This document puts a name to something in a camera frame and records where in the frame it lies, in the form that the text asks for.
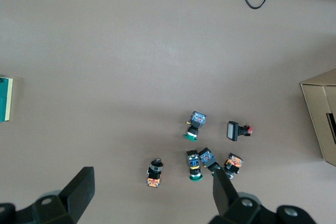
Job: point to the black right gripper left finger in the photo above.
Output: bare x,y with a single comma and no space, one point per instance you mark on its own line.
78,190

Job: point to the brown cardboard box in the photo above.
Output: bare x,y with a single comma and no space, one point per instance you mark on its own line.
315,119

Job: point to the black rectangular white-lens button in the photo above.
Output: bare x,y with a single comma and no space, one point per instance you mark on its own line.
232,130

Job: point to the green circuit board module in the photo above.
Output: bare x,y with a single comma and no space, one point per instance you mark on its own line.
4,100

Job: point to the green push button blue block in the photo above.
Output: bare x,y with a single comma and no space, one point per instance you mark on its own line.
195,125
207,157

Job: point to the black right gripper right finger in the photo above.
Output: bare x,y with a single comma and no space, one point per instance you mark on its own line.
223,192

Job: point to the green push button yellow band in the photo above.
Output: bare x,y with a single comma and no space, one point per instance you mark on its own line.
194,166

